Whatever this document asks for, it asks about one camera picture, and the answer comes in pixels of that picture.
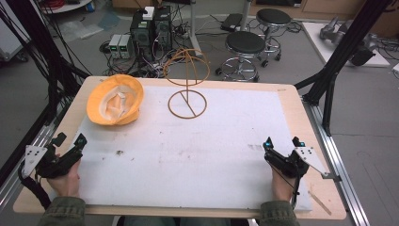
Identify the white foam mat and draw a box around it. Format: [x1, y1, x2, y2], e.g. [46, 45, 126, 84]
[74, 85, 313, 212]

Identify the person's left hand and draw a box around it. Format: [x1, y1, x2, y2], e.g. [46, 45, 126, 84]
[46, 153, 82, 199]

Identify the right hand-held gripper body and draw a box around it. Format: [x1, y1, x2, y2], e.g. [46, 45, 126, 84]
[263, 146, 343, 183]

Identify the black round stool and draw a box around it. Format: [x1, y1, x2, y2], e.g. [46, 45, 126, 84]
[215, 30, 267, 83]
[255, 8, 293, 68]

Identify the white power strip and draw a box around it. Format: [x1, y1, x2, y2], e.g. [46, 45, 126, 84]
[142, 6, 156, 21]

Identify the thin black cable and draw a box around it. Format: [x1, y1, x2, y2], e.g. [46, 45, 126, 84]
[271, 163, 300, 211]

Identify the black metal frame stand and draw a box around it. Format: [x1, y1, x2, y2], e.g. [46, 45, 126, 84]
[0, 0, 92, 126]
[294, 0, 393, 137]

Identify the orange bucket hat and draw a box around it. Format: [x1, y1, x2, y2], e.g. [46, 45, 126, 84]
[86, 73, 145, 127]

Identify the brown wire hat stand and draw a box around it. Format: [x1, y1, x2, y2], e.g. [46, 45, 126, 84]
[163, 47, 212, 120]

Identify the white platform board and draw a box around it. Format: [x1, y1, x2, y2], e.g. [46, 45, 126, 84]
[301, 22, 391, 68]

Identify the grey metal post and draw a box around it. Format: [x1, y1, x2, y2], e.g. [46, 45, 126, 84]
[187, 0, 205, 58]

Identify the wooden table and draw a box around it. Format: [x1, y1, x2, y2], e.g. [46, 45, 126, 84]
[12, 75, 347, 220]

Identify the wooden stick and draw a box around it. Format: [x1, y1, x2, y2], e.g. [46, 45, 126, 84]
[308, 189, 333, 217]

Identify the person's right hand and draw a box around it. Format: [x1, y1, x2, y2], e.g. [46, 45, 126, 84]
[270, 163, 299, 202]

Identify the grey power supply unit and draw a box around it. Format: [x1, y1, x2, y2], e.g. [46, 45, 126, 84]
[118, 34, 134, 59]
[108, 33, 122, 59]

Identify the black computer tower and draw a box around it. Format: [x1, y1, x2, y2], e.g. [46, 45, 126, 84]
[152, 5, 173, 53]
[129, 10, 155, 62]

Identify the black braided cable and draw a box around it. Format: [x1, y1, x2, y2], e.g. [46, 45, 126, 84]
[17, 163, 52, 211]

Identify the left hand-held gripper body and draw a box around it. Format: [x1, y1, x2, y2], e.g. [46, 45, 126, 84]
[21, 140, 84, 179]

